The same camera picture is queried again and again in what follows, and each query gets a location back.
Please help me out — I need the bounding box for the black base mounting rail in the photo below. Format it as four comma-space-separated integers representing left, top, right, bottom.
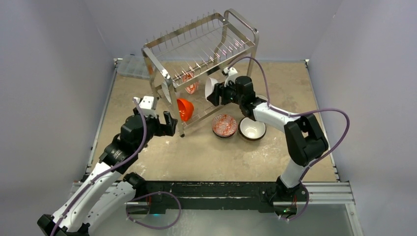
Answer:
67, 180, 355, 216

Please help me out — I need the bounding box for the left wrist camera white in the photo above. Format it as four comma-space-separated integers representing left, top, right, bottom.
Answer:
133, 96, 158, 118

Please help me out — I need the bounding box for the white bowl brown outside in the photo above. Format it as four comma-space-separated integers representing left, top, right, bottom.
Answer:
238, 118, 267, 141

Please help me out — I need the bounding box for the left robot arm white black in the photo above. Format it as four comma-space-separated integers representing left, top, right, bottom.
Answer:
37, 109, 178, 236

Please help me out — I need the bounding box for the orange diamond pattern bowl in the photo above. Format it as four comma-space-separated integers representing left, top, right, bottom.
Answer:
211, 114, 238, 138

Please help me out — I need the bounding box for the stainless steel dish rack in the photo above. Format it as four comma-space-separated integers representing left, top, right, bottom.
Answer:
142, 8, 259, 137

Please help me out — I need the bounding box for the purple cable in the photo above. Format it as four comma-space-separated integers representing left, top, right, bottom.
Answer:
49, 97, 182, 236
225, 57, 351, 222

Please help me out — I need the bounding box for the orange white floral bowl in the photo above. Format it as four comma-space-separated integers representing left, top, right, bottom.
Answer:
182, 72, 200, 94

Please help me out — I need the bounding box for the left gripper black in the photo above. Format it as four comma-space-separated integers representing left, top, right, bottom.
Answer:
134, 107, 177, 152

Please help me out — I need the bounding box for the white bowl teal outside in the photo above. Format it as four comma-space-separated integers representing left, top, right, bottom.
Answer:
256, 94, 268, 101

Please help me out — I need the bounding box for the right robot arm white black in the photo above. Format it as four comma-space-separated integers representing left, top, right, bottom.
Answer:
205, 76, 328, 200

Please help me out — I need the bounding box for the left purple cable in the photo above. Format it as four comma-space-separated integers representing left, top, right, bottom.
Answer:
49, 97, 182, 236

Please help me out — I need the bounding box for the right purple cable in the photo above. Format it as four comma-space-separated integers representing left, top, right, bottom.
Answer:
225, 57, 351, 222

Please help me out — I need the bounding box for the white bowl red patterned outside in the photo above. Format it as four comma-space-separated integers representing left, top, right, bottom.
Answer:
205, 77, 218, 100

